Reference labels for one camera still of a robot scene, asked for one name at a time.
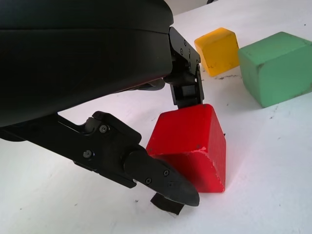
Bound yellow wooden block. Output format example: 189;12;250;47
194;27;240;78

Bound green wooden block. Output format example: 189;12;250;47
237;31;312;109

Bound red wooden block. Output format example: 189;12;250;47
145;103;227;194

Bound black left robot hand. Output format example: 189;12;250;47
0;0;204;207

